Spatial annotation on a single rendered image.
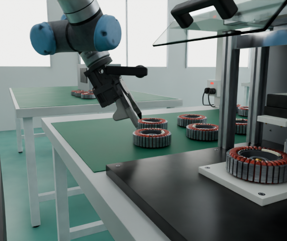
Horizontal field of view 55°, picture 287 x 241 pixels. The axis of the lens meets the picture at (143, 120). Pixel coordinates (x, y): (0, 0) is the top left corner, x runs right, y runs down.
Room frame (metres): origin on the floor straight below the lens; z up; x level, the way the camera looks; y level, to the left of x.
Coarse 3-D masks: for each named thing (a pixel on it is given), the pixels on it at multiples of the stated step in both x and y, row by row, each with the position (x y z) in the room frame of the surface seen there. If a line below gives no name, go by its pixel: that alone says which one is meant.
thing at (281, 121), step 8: (272, 96) 0.51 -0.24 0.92; (280, 96) 0.50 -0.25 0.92; (272, 104) 0.51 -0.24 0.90; (280, 104) 0.50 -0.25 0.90; (264, 112) 0.52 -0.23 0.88; (272, 112) 0.51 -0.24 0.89; (280, 112) 0.49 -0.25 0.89; (264, 120) 0.50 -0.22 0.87; (272, 120) 0.48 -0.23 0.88; (280, 120) 0.47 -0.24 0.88
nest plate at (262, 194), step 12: (204, 168) 0.50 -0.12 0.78; (216, 168) 0.50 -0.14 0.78; (216, 180) 0.46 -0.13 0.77; (228, 180) 0.44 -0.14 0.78; (240, 180) 0.44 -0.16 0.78; (240, 192) 0.41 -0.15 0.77; (252, 192) 0.40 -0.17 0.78; (264, 192) 0.40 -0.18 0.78; (276, 192) 0.40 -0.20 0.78; (264, 204) 0.38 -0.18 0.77
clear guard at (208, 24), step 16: (240, 0) 0.39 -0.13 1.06; (256, 0) 0.35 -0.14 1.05; (272, 0) 0.33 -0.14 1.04; (192, 16) 0.47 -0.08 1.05; (208, 16) 0.42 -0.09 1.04; (240, 16) 0.35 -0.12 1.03; (256, 16) 0.32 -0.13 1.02; (272, 16) 0.30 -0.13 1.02; (176, 32) 0.47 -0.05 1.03; (192, 32) 0.42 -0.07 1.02; (208, 32) 0.38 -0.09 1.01; (224, 32) 0.35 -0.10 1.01; (240, 32) 0.32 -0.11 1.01; (256, 32) 0.31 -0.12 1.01
